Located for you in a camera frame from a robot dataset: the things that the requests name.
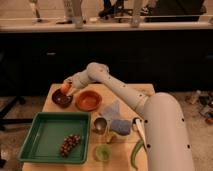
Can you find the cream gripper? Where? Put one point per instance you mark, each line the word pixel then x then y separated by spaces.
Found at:
pixel 72 90

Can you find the orange apple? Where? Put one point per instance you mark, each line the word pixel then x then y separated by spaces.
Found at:
pixel 65 88

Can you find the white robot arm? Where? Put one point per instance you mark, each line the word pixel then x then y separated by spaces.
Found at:
pixel 165 128

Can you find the purple bowl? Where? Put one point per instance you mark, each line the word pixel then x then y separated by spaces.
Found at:
pixel 61 99

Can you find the orange bowl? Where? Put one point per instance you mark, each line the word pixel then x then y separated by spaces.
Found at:
pixel 88 100

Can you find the small metal cup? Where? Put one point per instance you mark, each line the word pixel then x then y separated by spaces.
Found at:
pixel 100 125

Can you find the light blue cloth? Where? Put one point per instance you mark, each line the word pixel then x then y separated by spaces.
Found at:
pixel 111 111

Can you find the green plastic tray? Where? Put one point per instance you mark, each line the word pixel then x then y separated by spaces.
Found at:
pixel 47 133

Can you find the red grape bunch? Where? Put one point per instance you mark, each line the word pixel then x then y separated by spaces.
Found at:
pixel 70 142

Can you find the small yellow object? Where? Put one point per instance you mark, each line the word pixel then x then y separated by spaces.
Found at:
pixel 108 138

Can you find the light green cup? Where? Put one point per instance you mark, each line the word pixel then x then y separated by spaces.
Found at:
pixel 103 152

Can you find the green chili pepper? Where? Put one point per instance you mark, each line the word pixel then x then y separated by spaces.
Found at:
pixel 137 147

